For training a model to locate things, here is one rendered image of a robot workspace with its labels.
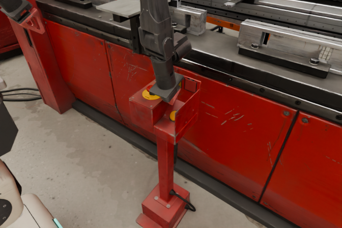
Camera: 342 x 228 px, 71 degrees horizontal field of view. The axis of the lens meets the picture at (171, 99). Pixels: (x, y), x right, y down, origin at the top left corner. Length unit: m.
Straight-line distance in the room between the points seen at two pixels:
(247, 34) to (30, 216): 1.16
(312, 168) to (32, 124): 1.88
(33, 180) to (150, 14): 1.41
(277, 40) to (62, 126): 1.62
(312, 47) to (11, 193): 0.97
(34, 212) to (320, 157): 1.16
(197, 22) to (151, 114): 0.46
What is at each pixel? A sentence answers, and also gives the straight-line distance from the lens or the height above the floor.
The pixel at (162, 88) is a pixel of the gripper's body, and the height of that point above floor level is 0.89.
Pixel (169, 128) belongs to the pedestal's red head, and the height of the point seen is 0.70.
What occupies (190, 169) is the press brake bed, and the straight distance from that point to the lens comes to 1.54.
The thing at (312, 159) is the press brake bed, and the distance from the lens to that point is 1.03.
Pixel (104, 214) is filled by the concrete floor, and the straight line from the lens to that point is 1.49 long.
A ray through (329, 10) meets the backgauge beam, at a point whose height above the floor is 0.98.
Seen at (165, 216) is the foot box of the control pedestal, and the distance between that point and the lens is 1.31.
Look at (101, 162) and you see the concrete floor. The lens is 1.69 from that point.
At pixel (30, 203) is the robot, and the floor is 0.28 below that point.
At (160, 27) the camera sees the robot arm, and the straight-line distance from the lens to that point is 0.57.
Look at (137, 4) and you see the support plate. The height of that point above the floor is 1.00.
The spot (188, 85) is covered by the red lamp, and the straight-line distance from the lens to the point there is 0.86.
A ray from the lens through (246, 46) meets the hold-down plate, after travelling 0.95.
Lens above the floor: 1.29
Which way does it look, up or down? 38 degrees down
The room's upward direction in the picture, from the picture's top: straight up
